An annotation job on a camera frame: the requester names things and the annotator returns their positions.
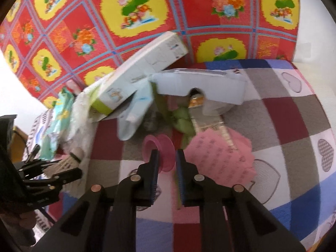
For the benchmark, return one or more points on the pink stick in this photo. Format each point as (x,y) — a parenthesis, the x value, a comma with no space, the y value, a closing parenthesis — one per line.
(73,87)

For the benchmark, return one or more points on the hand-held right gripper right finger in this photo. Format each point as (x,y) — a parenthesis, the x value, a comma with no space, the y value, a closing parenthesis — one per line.
(181,173)

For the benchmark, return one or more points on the green wet wipe pack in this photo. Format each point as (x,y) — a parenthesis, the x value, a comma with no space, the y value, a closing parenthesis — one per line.
(59,120)

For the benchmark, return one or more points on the light blue face mask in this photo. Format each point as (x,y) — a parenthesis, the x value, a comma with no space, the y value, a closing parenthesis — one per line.
(131,123)

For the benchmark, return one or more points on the white cardboard tray with hole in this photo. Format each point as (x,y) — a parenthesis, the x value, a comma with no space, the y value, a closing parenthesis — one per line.
(210,86)

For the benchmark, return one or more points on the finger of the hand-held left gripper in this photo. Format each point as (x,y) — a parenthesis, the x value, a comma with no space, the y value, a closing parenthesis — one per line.
(60,177)
(36,164)

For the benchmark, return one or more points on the red yellow floral wall cloth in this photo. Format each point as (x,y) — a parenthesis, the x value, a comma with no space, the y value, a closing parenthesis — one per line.
(183,18)

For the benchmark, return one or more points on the long white box green end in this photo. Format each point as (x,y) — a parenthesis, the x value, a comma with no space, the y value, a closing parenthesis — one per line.
(136,71)

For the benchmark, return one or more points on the pink plastic spool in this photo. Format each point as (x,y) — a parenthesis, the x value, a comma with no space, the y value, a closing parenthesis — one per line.
(165,149)

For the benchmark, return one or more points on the pink paper napkin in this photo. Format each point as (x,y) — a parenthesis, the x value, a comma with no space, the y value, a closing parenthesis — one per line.
(218,157)

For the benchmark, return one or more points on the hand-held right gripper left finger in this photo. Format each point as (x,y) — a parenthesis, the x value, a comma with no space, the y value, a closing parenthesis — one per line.
(155,168)

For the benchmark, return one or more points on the checkered heart blanket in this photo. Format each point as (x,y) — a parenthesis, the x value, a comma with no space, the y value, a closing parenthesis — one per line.
(275,126)

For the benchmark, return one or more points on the person's left hand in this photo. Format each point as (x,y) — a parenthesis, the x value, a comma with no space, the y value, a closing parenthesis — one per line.
(27,219)

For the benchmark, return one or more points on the clear plastic bag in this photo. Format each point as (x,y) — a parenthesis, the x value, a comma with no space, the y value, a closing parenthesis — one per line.
(81,110)

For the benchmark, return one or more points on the green ribbon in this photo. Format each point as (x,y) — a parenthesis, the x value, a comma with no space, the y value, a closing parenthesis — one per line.
(183,124)

